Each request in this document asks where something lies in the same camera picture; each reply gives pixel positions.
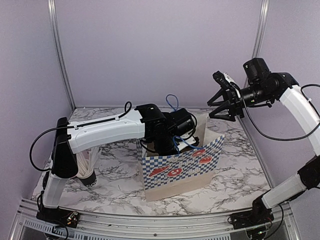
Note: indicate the aluminium front rail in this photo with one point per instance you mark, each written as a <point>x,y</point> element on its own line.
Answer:
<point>104,226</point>

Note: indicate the black cup holding straws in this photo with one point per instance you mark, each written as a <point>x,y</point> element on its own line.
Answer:
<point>89,179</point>

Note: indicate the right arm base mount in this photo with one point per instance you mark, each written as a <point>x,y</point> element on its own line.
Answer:
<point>259,214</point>

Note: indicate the right aluminium frame post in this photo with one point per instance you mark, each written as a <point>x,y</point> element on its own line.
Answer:
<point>261,28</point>

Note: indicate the aluminium frame post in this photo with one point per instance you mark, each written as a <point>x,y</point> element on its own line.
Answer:
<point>261,28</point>
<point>59,52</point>

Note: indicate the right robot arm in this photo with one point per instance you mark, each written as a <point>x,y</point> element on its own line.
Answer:
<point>264,88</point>

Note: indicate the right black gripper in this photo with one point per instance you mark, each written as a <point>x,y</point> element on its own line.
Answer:
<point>233,103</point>

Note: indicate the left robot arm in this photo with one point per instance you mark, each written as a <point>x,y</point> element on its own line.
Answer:
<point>144,122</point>

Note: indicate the left aluminium frame post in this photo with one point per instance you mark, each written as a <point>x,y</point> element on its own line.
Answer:
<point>59,52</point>

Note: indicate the blue checkered paper bag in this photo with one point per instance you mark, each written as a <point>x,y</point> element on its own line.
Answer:
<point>193,168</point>

